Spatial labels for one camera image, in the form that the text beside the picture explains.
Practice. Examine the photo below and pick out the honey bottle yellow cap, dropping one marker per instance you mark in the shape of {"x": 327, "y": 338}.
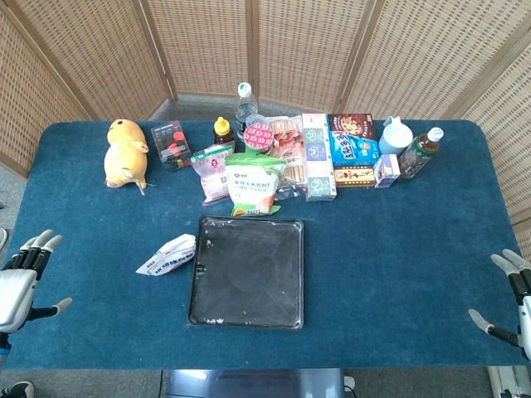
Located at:
{"x": 222, "y": 134}

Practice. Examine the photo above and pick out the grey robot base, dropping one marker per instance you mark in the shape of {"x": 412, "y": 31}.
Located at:
{"x": 253, "y": 383}

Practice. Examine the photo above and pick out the white metal frame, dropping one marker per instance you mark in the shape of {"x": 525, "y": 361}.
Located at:
{"x": 508, "y": 383}

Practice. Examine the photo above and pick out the green cup pink foil lid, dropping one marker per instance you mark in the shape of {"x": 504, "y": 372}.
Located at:
{"x": 258, "y": 137}

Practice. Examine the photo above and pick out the clear bag wooden sticks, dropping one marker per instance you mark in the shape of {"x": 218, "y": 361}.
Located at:
{"x": 295, "y": 174}

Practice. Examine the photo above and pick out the blue cookie box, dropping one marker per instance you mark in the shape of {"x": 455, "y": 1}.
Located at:
{"x": 352, "y": 139}

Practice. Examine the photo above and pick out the blue table cloth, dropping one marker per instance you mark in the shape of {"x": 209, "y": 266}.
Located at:
{"x": 394, "y": 257}

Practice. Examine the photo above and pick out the light blue mug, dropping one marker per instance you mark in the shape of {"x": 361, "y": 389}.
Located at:
{"x": 395, "y": 139}

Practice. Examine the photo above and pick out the black box red print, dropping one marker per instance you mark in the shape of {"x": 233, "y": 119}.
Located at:
{"x": 172, "y": 143}

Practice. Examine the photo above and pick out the wicker folding screen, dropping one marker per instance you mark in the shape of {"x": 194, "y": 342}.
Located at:
{"x": 303, "y": 45}

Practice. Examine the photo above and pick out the pink white powder bag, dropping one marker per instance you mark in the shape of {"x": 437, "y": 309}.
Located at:
{"x": 211, "y": 174}

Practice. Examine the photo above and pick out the green tea bottle white cap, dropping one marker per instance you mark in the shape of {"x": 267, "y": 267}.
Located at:
{"x": 419, "y": 155}

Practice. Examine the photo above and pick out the white blue snack packet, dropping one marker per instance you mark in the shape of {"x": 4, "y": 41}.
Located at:
{"x": 170, "y": 257}

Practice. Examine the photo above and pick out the clear water bottle white cap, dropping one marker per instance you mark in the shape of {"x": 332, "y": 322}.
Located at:
{"x": 245, "y": 105}

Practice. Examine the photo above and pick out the flat yellow red box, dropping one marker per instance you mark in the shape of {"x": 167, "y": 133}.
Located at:
{"x": 354, "y": 177}

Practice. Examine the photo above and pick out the green white corn starch bag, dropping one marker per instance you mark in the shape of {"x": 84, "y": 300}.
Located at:
{"x": 251, "y": 182}

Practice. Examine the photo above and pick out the black baking tray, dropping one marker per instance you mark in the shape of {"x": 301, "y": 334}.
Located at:
{"x": 249, "y": 273}

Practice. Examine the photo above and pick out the white tissue pack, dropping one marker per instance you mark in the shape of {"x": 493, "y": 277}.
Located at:
{"x": 317, "y": 157}

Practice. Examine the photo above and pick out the yellow plush toy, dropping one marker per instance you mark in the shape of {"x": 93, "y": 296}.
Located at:
{"x": 124, "y": 153}

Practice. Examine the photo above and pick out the small purple white carton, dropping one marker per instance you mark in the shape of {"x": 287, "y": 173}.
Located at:
{"x": 386, "y": 171}

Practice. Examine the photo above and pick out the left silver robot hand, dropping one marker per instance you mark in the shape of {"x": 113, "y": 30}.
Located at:
{"x": 16, "y": 286}

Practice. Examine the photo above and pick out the clear sausage snack bag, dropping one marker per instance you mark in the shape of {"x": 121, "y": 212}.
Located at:
{"x": 288, "y": 139}

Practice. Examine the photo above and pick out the black white shoe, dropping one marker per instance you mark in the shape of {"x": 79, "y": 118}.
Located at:
{"x": 18, "y": 390}

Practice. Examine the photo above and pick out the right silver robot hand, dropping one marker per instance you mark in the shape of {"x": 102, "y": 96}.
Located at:
{"x": 523, "y": 307}

